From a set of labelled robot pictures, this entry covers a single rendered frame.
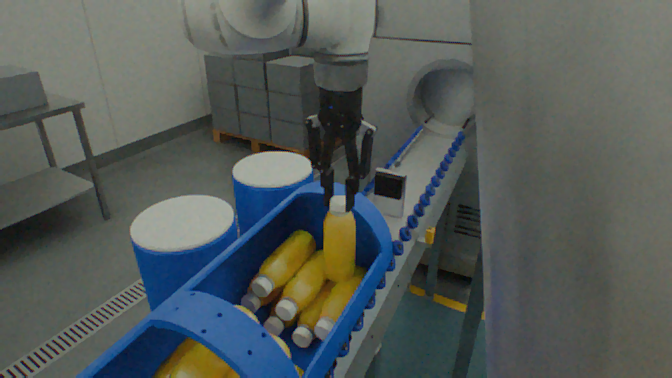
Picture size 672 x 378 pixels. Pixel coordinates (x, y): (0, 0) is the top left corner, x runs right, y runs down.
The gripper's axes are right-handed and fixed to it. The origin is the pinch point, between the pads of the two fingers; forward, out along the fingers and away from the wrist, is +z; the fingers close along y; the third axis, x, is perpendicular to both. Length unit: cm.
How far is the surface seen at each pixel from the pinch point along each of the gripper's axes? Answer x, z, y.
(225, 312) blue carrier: 31.5, 4.3, 2.6
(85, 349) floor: -7, 128, 141
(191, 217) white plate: -7, 24, 49
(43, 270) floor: -34, 128, 221
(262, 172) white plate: -40, 24, 48
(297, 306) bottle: 11.4, 21.3, 3.6
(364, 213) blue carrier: -5.4, 7.2, -3.3
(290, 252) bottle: 4.0, 15.0, 9.3
